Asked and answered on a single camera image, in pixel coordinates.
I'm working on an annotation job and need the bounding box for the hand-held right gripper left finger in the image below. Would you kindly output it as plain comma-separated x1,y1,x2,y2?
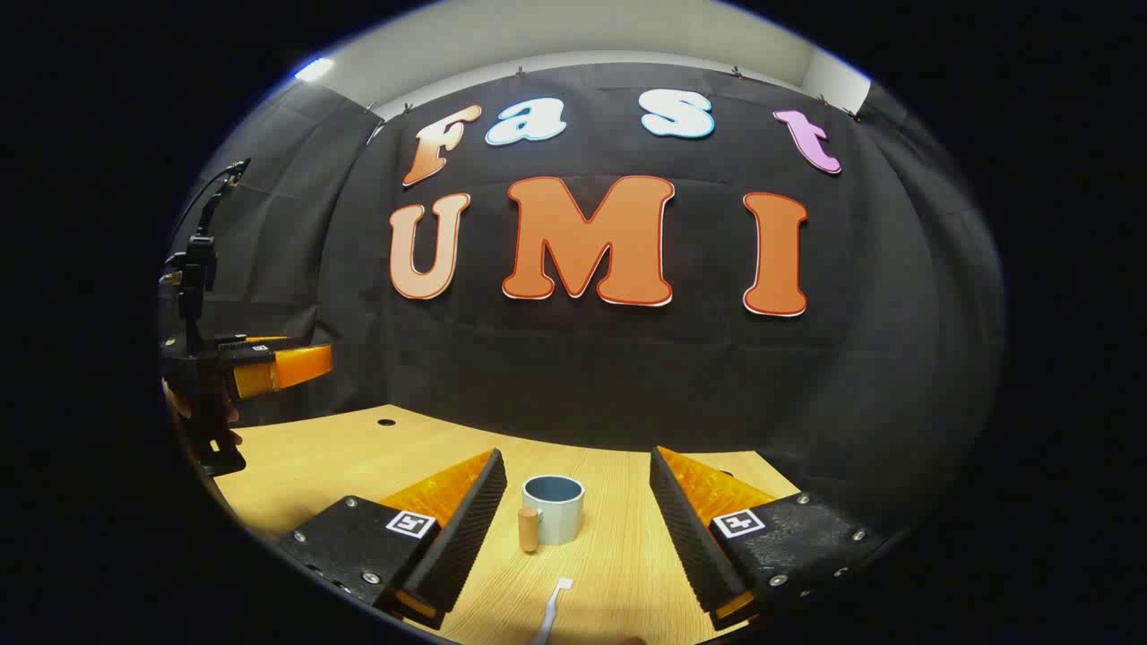
278,448,508,630

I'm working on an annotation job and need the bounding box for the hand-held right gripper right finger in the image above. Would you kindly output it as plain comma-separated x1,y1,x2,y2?
649,445,888,631

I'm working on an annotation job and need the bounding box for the light blue cup wooden handle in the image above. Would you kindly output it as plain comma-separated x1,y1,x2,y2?
518,475,585,554

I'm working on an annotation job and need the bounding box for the white toothbrush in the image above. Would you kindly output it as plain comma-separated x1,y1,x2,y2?
531,577,574,645

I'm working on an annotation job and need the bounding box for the wooden desktop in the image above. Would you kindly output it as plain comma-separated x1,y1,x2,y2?
213,405,803,645

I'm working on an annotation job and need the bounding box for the black backdrop cloth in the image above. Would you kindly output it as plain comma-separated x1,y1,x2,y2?
160,63,1005,538

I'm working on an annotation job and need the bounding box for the black cable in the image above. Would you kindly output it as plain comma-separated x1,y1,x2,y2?
173,159,250,245

